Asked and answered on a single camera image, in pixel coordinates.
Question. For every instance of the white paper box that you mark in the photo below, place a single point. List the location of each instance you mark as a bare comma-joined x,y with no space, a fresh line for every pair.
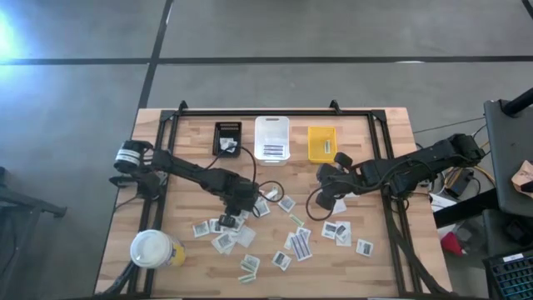
441,203

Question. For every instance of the black metal stand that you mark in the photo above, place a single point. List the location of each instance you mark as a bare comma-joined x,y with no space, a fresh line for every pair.
25,204

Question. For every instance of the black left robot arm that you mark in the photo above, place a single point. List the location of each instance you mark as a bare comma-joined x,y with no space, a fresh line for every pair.
187,171

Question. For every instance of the red plastic object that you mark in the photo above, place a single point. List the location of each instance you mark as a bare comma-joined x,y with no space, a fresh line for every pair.
451,245

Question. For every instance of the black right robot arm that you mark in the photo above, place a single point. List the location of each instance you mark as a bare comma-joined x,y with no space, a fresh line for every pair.
416,162

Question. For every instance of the backlit black keyboard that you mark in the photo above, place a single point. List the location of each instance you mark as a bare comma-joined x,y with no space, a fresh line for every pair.
512,277

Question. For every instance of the white plastic bin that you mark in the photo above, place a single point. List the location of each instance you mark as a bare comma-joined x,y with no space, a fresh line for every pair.
272,133

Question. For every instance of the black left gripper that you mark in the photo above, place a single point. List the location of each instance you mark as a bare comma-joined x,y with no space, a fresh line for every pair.
241,196

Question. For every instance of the blue-striped bandage packet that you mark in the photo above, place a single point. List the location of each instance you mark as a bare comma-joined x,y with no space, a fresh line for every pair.
300,247
273,150

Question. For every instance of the black round pole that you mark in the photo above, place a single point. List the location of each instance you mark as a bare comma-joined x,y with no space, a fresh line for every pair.
518,104

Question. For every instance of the small plain white packet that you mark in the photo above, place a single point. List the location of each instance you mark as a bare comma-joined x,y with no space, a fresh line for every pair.
234,233

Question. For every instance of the plain white gauze packet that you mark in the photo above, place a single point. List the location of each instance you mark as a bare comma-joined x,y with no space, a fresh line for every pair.
246,236
340,207

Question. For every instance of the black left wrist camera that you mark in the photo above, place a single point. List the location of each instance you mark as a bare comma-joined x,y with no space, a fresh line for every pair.
227,220

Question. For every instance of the yellow slotted plastic basket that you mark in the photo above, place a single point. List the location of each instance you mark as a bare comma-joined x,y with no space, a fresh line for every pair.
316,146

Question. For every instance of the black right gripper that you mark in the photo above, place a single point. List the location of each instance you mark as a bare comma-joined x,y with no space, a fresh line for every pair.
331,179

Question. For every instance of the dark grey side table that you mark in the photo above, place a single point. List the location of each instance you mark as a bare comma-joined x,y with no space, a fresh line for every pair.
508,158

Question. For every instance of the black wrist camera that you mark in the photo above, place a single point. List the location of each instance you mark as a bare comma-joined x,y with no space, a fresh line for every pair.
326,200
227,220

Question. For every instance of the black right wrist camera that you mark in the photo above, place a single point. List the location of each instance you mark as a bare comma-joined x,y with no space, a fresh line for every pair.
326,200

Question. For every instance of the black aluminium table frame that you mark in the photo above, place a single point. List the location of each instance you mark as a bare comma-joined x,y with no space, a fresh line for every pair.
270,113

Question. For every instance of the brown cardboard piece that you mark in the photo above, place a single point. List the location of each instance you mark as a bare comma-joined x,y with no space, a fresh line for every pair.
524,177

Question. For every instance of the disinfecting wipes canister yellow label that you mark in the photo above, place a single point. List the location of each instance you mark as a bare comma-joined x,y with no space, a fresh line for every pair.
152,249

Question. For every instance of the black power adapter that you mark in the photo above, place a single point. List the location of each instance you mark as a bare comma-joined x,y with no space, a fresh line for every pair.
458,187

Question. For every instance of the black slotted plastic basket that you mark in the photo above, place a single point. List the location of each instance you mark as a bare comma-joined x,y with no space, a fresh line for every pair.
222,129

